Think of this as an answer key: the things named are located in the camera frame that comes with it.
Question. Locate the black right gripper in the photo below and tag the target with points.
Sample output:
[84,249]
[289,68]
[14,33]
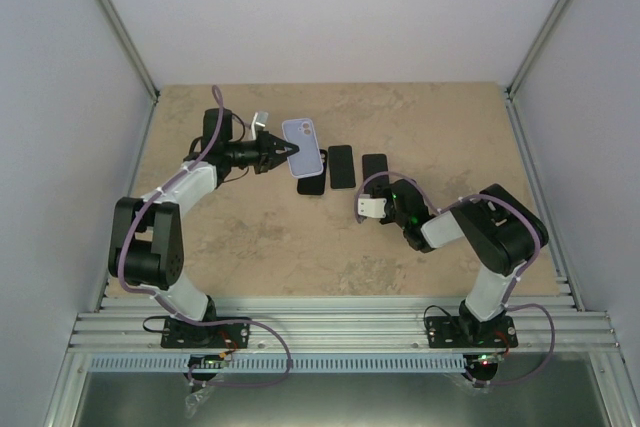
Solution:
[384,190]

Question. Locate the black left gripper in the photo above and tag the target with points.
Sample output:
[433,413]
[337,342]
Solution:
[264,142]

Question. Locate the black phone with white edge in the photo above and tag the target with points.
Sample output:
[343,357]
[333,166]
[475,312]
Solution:
[375,166]

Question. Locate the lilac phone case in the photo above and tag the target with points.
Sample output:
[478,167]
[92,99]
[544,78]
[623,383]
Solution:
[307,161]

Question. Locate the black phone case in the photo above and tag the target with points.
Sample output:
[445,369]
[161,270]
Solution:
[314,185]

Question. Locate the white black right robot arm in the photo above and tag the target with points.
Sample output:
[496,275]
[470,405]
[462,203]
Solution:
[505,236]

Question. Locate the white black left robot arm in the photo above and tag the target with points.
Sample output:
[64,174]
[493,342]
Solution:
[146,254]

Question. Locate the right controller circuit board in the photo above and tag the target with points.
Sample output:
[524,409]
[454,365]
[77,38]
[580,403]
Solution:
[491,358]

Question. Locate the controller circuit board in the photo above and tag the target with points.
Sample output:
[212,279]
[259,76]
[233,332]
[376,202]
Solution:
[210,361]
[491,358]

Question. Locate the left controller circuit board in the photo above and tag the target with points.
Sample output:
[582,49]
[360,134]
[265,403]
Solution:
[210,361]

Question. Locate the clear plastic bag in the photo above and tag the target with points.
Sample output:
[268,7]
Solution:
[193,401]

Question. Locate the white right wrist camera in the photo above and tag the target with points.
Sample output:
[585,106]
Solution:
[370,207]

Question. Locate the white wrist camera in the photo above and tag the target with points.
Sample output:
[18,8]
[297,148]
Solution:
[370,207]
[258,123]

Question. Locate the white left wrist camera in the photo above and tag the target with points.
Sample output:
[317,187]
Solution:
[258,123]

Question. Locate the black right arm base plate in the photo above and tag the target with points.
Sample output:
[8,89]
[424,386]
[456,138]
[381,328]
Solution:
[444,332]

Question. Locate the grey slotted cable duct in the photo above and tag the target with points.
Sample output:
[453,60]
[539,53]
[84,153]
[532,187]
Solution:
[262,363]

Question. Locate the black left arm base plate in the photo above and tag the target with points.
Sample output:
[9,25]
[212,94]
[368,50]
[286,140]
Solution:
[177,334]

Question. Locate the aluminium frame post left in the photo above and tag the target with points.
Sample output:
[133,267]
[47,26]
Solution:
[128,47]

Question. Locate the aluminium frame post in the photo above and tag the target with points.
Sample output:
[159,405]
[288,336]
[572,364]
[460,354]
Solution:
[542,37]
[128,47]

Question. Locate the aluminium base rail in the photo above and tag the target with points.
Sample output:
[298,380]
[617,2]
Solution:
[347,324]

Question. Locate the aluminium frame post right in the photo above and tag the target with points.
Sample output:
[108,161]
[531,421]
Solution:
[542,37]

